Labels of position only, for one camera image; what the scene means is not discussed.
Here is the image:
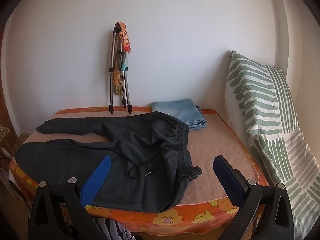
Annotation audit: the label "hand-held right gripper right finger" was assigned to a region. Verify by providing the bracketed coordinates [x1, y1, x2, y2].
[212, 155, 295, 240]

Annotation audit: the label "green striped white cushion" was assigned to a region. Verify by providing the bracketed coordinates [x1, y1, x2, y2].
[224, 50, 300, 143]
[246, 127, 320, 233]

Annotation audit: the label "grey folded garment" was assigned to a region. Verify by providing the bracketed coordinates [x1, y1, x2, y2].
[92, 216, 137, 240]

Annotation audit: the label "dark grey pants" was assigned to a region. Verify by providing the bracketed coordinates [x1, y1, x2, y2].
[14, 111, 203, 214]

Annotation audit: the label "floral patterned cloth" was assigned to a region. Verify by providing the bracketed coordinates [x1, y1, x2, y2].
[113, 23, 132, 95]

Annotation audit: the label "beige blanket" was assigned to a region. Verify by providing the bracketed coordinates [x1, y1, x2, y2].
[25, 111, 259, 205]

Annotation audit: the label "folded light blue jeans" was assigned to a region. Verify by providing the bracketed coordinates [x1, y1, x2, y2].
[150, 99, 208, 130]

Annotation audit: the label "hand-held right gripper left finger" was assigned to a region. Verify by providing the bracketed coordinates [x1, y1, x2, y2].
[27, 154, 112, 240]

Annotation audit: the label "orange floral bed sheet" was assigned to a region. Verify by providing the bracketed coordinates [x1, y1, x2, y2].
[9, 106, 270, 233]

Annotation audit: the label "leopard print cloth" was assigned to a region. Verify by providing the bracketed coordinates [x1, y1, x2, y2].
[0, 125, 11, 143]

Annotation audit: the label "folded metal stand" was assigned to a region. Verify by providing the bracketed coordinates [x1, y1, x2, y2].
[108, 23, 132, 115]

